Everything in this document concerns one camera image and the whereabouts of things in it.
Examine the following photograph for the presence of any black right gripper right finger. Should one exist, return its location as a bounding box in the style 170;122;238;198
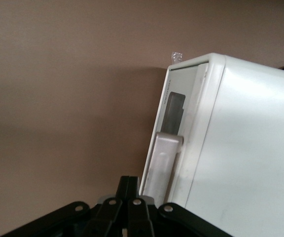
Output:
127;176;231;237

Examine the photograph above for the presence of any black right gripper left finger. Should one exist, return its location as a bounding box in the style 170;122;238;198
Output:
0;175;131;237

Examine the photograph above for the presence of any white oven door with window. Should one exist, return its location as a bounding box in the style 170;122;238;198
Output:
139;62;210;206

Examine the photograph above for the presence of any white toaster oven body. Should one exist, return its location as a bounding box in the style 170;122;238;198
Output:
167;52;284;237

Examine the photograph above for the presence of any beige oven door handle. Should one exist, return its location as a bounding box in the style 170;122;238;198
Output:
144;131;185;206

